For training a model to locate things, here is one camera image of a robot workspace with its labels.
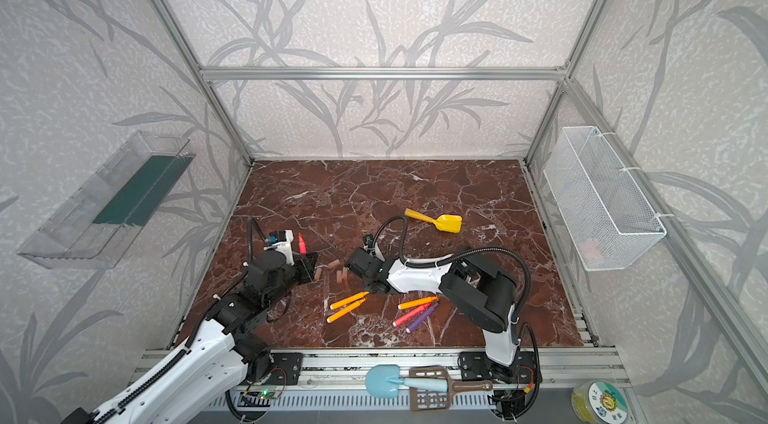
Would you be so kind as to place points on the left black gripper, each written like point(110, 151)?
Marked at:
point(304, 266)

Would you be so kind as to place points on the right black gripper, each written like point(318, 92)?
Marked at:
point(355, 262)

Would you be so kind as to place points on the red pink marker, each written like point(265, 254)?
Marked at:
point(302, 245)

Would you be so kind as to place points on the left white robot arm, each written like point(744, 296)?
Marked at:
point(219, 353)

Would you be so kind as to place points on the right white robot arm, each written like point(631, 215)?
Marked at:
point(490, 286)

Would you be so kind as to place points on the upper left orange marker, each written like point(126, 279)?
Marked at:
point(349, 300)

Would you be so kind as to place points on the orange marker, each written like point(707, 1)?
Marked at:
point(416, 303)
point(349, 300)
point(345, 311)

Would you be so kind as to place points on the right orange marker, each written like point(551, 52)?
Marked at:
point(416, 303)

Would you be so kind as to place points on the right pink marker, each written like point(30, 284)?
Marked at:
point(410, 315)

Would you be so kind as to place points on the lower left orange marker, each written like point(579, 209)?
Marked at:
point(345, 311)

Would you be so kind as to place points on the purple marker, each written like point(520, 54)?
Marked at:
point(421, 318)

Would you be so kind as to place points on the yellow toy scoop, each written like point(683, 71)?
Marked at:
point(443, 223)

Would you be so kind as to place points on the green tape roll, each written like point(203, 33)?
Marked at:
point(598, 402)

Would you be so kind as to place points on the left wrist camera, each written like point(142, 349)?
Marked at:
point(281, 241)

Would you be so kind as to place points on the clear plastic wall shelf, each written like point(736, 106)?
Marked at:
point(95, 227)

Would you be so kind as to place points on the white wire basket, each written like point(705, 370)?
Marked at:
point(609, 219)

